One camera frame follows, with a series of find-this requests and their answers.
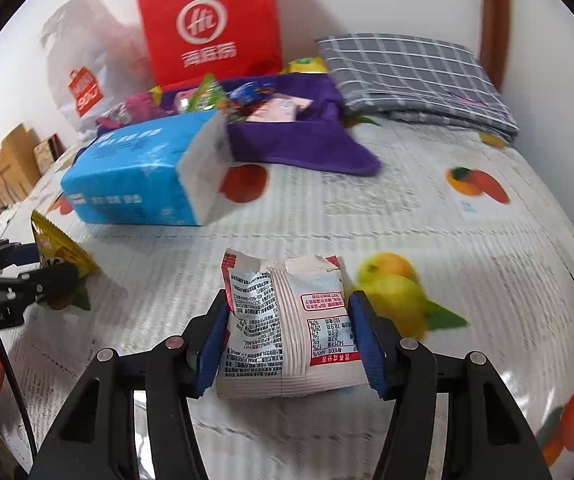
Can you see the red paper bag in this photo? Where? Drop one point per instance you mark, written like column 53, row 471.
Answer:
column 207, row 25

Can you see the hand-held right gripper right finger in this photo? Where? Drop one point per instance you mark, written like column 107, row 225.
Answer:
column 367, row 350

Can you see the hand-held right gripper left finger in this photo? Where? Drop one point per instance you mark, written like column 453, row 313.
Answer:
column 212, row 355

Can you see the purple towel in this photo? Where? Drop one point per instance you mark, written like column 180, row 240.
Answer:
column 307, row 145

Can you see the brown wooden door frame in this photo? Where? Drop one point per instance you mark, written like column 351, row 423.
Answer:
column 494, row 20

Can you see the wooden headboard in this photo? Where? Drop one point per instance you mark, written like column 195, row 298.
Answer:
column 7, row 170

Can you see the white plastic shopping bag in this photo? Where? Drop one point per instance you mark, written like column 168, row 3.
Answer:
column 92, row 70

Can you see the blue snack packet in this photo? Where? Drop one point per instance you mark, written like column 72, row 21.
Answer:
column 249, row 91

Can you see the pale pink snack packet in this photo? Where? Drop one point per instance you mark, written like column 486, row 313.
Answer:
column 277, row 109

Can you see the yellow triangular snack packet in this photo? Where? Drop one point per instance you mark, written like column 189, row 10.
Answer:
column 62, row 247

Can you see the grey checked folded cloth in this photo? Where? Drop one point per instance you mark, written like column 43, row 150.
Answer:
column 407, row 80

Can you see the pink snack bag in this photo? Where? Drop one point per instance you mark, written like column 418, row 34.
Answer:
column 132, row 108

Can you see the fruit print bed sheet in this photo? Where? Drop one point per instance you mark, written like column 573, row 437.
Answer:
column 467, row 260

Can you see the yellow green snack packet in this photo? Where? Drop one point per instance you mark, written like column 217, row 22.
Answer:
column 307, row 65

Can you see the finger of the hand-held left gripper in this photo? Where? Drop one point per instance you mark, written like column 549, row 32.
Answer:
column 17, row 254
column 47, row 280

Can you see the blue tissue pack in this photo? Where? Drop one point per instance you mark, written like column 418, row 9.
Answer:
column 132, row 180

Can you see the white red snack packet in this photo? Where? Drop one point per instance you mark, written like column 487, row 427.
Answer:
column 287, row 320

